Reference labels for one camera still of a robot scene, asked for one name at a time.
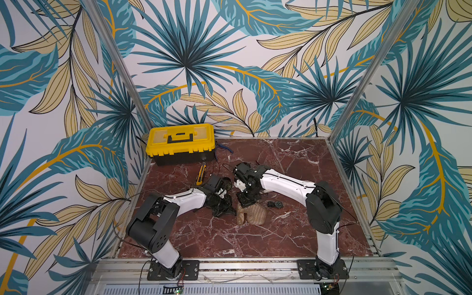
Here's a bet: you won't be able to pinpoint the beige striped cloth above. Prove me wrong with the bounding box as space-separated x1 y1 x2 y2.
237 204 267 226

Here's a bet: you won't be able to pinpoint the black watch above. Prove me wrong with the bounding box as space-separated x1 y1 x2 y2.
222 177 233 191

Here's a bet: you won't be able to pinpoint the small olive watch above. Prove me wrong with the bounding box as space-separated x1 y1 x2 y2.
267 201 283 209

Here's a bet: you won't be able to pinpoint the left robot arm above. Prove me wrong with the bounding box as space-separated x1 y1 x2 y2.
126 175 236 272

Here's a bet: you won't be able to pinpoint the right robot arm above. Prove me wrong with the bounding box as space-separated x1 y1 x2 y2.
234 163 349 280

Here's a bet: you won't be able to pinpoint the yellow utility knife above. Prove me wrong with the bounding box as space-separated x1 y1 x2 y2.
195 163 207 186

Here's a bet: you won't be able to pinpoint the yellow black toolbox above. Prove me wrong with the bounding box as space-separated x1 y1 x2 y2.
146 124 216 166

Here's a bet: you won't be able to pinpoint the blue handled pliers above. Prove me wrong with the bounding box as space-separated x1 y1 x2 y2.
216 144 234 154

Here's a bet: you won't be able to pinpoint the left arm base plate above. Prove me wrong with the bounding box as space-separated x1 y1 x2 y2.
147 259 200 281

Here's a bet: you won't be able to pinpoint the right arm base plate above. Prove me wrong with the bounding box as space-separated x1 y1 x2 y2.
296 258 349 281

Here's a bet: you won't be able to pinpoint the aluminium front rail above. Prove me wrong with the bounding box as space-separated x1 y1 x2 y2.
85 256 407 295

